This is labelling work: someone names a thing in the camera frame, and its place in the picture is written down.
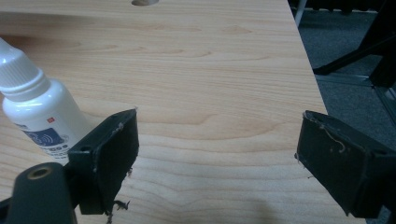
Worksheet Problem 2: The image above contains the white plastic bottle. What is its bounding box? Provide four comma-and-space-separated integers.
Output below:
0, 36, 94, 166

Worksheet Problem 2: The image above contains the black metal stand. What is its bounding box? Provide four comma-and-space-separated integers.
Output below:
312, 0, 396, 89

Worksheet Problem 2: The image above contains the white pole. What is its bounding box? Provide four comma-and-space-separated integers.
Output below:
293, 0, 309, 27

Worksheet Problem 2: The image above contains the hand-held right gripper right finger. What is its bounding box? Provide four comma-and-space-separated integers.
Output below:
294, 110, 396, 219

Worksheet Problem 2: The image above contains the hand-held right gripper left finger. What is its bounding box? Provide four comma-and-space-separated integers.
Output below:
64, 107, 140, 217

